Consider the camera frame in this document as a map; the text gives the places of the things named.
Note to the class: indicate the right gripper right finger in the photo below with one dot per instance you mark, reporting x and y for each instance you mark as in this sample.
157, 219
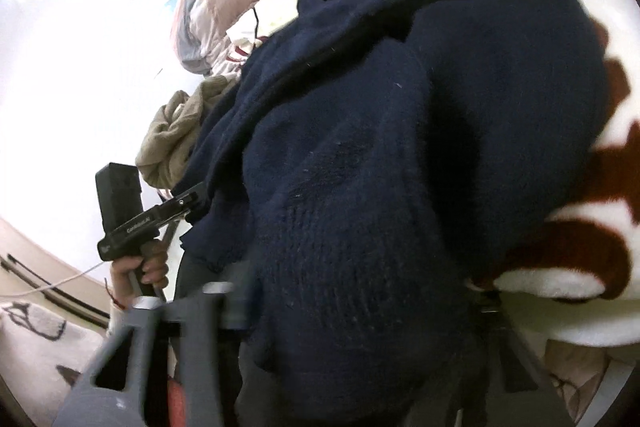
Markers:
495, 381

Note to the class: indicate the navy planet sweater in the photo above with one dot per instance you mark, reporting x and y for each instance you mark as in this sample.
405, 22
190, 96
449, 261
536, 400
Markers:
274, 157

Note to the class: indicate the white fuzzy sleeve forearm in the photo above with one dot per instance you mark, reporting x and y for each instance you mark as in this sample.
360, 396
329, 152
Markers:
43, 354

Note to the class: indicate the person left hand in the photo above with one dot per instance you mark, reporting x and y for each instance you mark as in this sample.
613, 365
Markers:
147, 268

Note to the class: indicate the beige knit garment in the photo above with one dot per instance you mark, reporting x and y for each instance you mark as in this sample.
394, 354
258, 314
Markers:
166, 147

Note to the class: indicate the wooden wardrobe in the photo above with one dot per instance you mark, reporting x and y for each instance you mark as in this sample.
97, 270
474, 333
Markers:
29, 273

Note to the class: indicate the striped fleece blanket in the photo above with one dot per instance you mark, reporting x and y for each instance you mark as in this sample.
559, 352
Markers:
590, 156

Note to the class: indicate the rolled pink grey duvet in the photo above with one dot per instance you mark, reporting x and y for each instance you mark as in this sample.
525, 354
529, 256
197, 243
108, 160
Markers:
202, 44

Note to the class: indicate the cream yellow garment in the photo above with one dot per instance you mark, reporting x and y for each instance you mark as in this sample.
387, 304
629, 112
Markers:
258, 23

